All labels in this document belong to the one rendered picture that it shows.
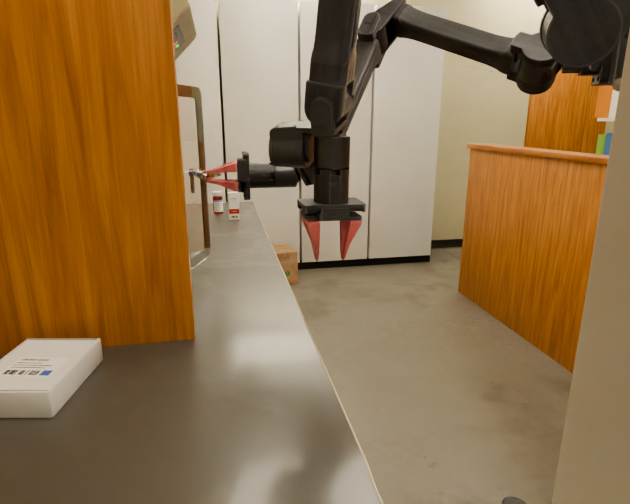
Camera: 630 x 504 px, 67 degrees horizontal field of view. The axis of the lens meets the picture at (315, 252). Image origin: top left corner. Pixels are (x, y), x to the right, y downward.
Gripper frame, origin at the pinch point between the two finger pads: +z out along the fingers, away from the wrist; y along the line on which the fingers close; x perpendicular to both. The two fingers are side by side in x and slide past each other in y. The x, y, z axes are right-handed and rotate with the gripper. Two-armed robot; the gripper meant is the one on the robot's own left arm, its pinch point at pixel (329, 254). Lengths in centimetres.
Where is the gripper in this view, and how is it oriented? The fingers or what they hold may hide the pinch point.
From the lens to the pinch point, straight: 80.7
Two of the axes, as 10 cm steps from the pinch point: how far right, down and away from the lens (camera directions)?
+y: -9.8, 0.4, -2.0
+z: -0.1, 9.6, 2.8
